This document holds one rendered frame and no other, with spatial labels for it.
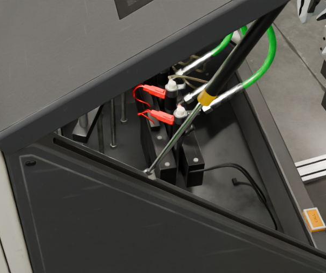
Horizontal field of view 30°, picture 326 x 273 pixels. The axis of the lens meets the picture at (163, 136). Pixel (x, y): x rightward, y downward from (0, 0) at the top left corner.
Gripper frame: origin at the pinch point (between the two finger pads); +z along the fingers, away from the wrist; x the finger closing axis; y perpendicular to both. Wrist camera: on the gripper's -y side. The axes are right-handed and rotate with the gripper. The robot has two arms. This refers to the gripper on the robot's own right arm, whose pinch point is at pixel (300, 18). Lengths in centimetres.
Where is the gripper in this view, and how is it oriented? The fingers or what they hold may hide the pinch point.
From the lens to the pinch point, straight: 135.2
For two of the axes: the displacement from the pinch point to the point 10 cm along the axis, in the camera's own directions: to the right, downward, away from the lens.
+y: 9.8, -1.3, 1.6
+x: -2.1, -7.4, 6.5
